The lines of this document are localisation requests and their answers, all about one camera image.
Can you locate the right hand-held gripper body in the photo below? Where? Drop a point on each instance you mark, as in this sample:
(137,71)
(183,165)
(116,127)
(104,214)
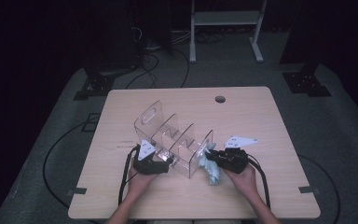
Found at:
(233,160)

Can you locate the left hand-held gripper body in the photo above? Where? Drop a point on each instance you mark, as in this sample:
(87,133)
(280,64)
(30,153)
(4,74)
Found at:
(149,166)

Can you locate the light green cloth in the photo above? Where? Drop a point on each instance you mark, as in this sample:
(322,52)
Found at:
(211,169)

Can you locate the clear plastic divided organizer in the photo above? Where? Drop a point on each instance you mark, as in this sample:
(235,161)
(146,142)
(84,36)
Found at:
(174,140)

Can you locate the person's left hand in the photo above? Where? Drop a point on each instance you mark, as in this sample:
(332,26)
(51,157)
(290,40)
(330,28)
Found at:
(141,183)

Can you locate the person's right hand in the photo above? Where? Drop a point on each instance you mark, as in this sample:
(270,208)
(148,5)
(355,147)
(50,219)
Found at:
(244,182)

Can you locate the black tape square outline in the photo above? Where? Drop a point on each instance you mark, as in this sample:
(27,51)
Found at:
(87,130)

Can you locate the grey tape strip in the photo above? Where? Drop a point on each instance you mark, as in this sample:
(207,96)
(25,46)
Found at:
(308,189)
(76,191)

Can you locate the black stand base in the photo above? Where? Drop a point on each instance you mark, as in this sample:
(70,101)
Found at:
(98,84)
(304,84)

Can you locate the white metal table frame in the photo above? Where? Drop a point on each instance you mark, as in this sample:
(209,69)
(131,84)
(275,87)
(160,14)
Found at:
(227,18)

